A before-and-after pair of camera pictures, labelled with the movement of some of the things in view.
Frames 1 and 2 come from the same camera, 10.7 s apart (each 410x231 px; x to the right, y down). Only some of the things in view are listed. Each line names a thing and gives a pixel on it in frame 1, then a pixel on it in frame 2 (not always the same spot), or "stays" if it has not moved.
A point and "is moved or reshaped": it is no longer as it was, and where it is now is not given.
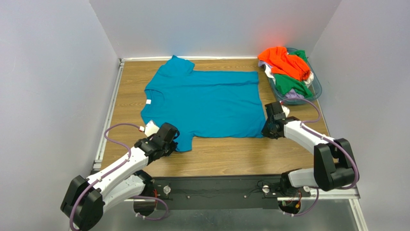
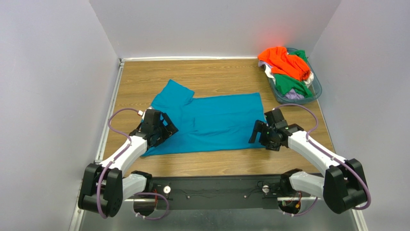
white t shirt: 269,71 stays
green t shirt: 284,83 stays
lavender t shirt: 293,94 stays
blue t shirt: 203,103 is moved or reshaped
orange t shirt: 282,63 stays
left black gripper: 171,145 -> 167,128
